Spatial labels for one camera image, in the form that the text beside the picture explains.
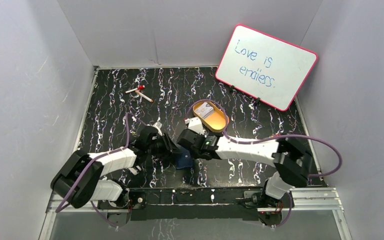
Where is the blue leather card holder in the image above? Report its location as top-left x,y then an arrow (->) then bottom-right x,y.
175,146 -> 194,170

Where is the silver credit card stack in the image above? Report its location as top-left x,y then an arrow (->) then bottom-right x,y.
195,101 -> 215,119

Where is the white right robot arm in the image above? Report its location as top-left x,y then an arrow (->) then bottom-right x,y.
177,129 -> 313,207

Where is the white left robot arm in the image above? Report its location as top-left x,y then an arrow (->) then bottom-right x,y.
50,125 -> 182,209

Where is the yellow oval tray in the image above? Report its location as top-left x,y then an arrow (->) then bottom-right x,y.
192,100 -> 229,133

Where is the orange capped marker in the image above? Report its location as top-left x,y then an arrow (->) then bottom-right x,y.
135,90 -> 154,103

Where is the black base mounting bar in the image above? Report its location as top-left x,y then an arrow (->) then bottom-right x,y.
95,187 -> 312,222

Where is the red capped marker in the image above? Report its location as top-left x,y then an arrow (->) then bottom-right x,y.
125,85 -> 145,94

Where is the pink framed whiteboard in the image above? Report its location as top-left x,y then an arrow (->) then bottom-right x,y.
215,24 -> 318,111

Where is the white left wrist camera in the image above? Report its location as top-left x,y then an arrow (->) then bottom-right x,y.
152,121 -> 163,136

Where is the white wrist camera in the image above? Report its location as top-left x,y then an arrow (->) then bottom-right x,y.
184,117 -> 205,135
152,121 -> 163,136

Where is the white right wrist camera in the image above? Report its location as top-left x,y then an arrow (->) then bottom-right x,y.
184,117 -> 205,135

